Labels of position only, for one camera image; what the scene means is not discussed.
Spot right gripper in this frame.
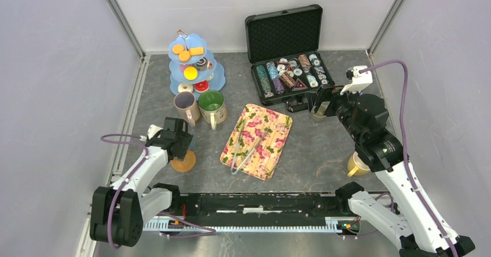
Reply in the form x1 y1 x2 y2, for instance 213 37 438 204
306 82 365 142

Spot beige mug purple inside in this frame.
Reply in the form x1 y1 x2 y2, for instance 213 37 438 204
174 91 201 127

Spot green-inside floral mug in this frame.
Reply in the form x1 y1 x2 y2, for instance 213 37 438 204
198 90 228 130

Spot white glazed donut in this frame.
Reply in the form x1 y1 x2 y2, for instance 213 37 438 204
178 83 194 93

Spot red glazed donut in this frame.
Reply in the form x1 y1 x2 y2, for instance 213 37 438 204
193 80 210 93

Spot silver serving tongs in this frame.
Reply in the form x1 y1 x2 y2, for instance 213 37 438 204
224 119 270 175

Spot floral rectangular tray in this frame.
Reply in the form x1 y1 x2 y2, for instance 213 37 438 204
219 104 293 181

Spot chocolate swirl cake roll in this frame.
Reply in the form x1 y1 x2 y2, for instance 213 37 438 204
195 57 212 71

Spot yellow mug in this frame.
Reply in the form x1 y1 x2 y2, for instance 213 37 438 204
347 152 371 177

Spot round orange biscuit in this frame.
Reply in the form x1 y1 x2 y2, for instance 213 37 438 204
178 50 191 62
171 43 185 55

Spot square yellow biscuit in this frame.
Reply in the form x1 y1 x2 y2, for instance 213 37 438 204
189 47 206 56

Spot blue smiley coaster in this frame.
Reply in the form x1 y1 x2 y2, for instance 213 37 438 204
188 138 196 150

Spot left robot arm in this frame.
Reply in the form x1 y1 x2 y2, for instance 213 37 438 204
89 118 193 249

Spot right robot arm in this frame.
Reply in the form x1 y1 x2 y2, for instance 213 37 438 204
309 66 475 256

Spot small beige cup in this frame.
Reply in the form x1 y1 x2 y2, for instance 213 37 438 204
310 104 327 122

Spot black poker chip case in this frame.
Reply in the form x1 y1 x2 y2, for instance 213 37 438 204
244 4 335 112

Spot blue three-tier cake stand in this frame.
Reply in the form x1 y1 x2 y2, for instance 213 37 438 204
168 30 226 98

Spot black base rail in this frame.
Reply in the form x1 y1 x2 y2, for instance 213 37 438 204
161 192 355 218

